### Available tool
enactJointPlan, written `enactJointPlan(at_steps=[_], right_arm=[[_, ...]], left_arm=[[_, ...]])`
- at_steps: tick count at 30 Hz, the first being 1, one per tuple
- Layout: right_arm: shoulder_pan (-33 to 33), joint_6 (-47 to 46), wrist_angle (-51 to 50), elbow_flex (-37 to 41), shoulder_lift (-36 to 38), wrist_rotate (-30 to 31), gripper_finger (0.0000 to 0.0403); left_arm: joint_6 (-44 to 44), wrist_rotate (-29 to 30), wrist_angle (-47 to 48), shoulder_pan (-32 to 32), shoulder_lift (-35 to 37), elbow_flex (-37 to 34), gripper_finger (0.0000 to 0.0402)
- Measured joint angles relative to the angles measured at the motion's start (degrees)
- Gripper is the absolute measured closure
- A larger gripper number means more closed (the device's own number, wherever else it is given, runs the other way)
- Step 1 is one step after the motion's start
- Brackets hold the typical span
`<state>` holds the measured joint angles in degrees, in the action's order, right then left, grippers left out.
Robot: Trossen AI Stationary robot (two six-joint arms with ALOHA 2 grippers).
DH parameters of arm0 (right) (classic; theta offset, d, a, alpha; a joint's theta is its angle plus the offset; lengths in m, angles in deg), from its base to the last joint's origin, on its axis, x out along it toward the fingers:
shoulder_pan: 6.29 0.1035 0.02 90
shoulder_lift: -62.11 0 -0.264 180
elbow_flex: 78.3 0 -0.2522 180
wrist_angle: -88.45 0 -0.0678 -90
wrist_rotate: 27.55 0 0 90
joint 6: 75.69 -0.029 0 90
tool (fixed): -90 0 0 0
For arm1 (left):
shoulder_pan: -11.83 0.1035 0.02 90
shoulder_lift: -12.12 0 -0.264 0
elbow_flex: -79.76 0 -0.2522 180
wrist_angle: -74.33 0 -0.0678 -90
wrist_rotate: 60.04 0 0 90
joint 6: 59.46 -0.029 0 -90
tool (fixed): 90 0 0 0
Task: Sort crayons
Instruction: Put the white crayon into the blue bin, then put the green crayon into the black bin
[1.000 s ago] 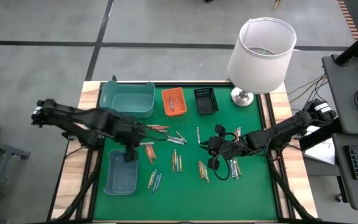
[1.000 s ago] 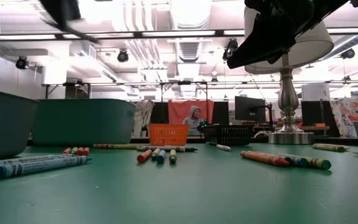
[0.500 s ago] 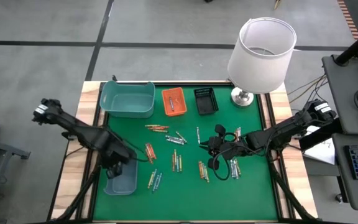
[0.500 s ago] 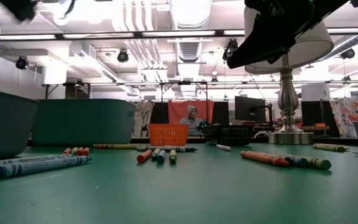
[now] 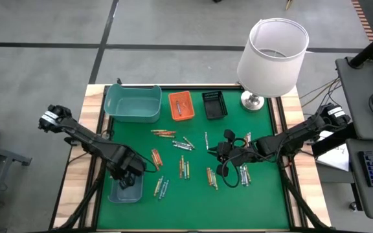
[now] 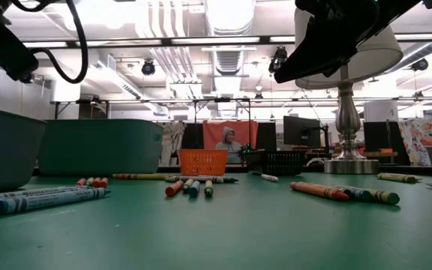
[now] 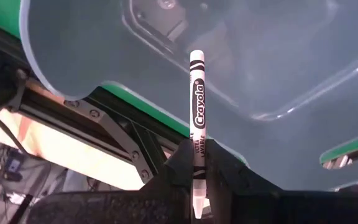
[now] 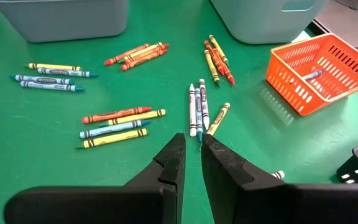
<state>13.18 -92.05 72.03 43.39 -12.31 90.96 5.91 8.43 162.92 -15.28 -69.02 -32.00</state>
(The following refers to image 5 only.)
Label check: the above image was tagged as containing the grey side desk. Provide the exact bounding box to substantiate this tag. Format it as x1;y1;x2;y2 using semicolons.
335;56;373;142

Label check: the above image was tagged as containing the white-shade silver table lamp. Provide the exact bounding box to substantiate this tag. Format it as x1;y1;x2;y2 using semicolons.
236;17;310;111

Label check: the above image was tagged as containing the green table mat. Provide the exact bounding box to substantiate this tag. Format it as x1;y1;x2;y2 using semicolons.
96;87;291;230

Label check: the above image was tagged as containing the small blue-grey plastic bin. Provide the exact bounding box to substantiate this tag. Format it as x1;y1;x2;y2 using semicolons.
107;171;144;204

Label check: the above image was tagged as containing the black desk leg beam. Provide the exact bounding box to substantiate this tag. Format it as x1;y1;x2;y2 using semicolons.
311;122;357;157

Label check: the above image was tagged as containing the white paper sheet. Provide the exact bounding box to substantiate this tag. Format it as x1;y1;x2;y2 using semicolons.
315;142;350;172

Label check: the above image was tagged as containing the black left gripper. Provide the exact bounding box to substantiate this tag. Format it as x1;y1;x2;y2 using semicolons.
107;144;148;191

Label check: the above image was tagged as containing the orange mesh basket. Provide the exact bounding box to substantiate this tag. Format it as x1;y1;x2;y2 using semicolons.
168;90;196;122

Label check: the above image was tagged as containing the large teal plastic bin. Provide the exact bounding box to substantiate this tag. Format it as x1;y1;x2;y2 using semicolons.
104;83;163;124

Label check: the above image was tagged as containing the orange black striped strip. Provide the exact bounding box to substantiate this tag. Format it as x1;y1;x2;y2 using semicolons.
351;0;373;42

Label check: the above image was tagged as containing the black pole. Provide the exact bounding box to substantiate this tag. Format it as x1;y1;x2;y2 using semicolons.
349;24;373;69

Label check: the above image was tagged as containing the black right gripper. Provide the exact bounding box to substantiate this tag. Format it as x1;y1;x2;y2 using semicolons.
207;128;262;178

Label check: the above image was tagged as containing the black table frame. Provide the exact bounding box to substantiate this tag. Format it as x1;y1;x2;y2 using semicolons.
49;82;333;233

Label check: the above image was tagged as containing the black mesh basket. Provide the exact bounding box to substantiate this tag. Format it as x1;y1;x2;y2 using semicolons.
201;90;229;120

